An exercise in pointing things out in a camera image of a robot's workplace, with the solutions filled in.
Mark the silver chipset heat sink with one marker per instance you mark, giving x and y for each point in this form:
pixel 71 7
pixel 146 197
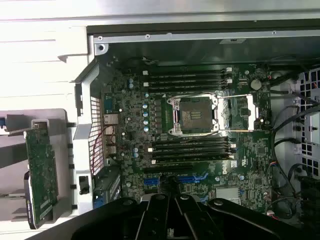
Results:
pixel 228 193

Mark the silver perforated disk bay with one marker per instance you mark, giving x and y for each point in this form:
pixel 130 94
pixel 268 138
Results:
pixel 310 125

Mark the black plastic shroud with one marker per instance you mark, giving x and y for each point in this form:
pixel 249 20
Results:
pixel 311 200

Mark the black and silver PC case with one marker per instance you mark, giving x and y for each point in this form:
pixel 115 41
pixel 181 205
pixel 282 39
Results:
pixel 85 130

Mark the silver rear port block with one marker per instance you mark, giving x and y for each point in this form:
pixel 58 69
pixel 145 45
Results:
pixel 110 145
pixel 110 119
pixel 109 130

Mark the teal rear port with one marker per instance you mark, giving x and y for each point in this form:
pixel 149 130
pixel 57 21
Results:
pixel 108 103

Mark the silver socket cover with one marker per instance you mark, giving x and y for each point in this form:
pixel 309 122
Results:
pixel 251 110

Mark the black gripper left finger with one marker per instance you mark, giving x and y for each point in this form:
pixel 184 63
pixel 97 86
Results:
pixel 150 217

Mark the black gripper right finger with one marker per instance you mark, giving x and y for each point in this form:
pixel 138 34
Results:
pixel 200 220

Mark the CPU socket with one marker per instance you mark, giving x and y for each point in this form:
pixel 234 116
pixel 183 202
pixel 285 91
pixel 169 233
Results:
pixel 195 115

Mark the grey parts rack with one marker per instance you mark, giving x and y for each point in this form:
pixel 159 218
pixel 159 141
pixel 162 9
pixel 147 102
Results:
pixel 56 117

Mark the hard disk with blue rails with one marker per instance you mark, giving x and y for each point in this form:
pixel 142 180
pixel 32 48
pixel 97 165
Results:
pixel 2 123

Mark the round coin battery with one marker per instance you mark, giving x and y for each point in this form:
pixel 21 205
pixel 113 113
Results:
pixel 255 84

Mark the green motherboard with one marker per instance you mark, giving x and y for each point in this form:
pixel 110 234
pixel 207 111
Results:
pixel 255 150

